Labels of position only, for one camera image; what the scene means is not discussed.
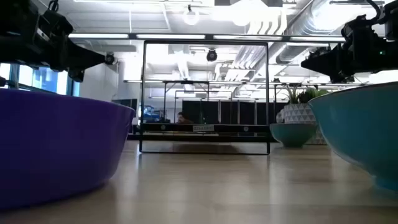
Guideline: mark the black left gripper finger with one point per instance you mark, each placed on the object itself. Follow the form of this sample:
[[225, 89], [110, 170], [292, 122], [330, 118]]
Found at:
[[81, 54], [81, 66]]

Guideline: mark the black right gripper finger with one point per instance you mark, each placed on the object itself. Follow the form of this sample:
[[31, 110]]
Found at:
[[334, 77], [328, 62]]

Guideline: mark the teal floral patterned bowl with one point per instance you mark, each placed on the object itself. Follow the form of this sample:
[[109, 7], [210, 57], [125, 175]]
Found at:
[[357, 130], [292, 133]]

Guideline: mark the purple bowl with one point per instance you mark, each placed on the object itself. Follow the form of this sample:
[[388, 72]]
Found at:
[[62, 140]]

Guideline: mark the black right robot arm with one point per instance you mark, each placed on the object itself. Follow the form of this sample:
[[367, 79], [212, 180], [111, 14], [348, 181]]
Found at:
[[390, 59]]

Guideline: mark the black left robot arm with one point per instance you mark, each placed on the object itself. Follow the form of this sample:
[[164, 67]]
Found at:
[[15, 46]]

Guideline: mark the window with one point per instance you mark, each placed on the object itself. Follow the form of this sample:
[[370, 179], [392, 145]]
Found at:
[[46, 79]]

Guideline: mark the black round ceiling fixture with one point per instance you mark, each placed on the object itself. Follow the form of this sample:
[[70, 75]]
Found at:
[[211, 55], [109, 58]]

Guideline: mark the succulent plant in patterned pot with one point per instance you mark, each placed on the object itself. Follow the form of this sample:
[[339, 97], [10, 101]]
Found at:
[[298, 113]]

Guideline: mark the black room divider panels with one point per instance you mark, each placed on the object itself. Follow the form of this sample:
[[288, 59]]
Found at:
[[230, 112]]

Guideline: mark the person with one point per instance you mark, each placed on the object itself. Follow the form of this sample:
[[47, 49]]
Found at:
[[183, 119]]

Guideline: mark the white pendant lamp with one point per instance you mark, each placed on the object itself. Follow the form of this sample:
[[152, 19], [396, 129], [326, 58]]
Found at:
[[190, 11]]

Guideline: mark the long ceiling light rail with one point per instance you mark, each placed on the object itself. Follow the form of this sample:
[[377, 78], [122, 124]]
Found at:
[[99, 36]]

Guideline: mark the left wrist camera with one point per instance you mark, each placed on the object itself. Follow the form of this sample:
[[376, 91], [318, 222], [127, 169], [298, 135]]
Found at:
[[57, 23]]

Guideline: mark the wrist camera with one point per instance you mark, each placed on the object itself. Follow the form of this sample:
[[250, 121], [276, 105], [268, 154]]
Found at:
[[357, 28], [57, 23]]

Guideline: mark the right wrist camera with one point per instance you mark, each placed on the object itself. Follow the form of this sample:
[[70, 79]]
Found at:
[[357, 28]]

